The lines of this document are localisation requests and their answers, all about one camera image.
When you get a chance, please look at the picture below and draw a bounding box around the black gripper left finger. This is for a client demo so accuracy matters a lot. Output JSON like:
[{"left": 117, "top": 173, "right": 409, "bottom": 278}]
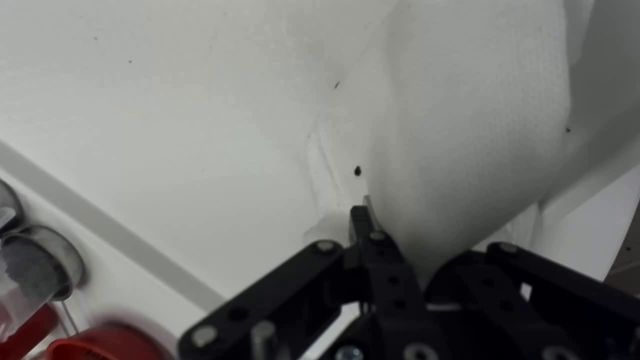
[{"left": 177, "top": 203, "right": 435, "bottom": 360}]

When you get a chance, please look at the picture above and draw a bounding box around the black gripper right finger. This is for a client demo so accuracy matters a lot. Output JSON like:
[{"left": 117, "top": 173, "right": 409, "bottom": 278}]
[{"left": 425, "top": 239, "right": 640, "bottom": 360}]

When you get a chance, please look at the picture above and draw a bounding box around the white towel with red stripes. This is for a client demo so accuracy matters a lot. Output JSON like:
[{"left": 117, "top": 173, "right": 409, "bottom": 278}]
[{"left": 361, "top": 0, "right": 640, "bottom": 268}]

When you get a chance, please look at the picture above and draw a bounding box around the round white table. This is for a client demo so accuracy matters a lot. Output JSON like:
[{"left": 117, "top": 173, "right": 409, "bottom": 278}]
[{"left": 0, "top": 141, "right": 640, "bottom": 360}]

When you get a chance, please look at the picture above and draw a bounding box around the red bowl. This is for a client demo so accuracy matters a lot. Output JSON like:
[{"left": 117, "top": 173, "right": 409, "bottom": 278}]
[{"left": 46, "top": 320, "right": 175, "bottom": 360}]

